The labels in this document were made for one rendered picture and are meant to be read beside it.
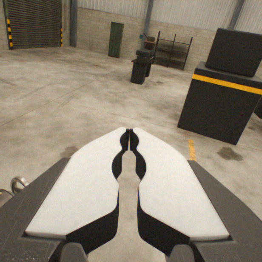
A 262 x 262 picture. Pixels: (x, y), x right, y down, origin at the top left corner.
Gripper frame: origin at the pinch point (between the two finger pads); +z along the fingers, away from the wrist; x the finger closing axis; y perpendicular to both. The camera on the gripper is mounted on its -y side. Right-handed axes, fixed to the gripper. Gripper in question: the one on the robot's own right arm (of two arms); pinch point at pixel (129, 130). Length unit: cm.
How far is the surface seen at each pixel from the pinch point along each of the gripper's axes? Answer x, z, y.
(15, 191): -40, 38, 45
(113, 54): -107, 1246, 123
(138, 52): 28, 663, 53
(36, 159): -117, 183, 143
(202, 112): 145, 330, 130
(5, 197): -36, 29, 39
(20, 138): -158, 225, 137
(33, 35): -500, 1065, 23
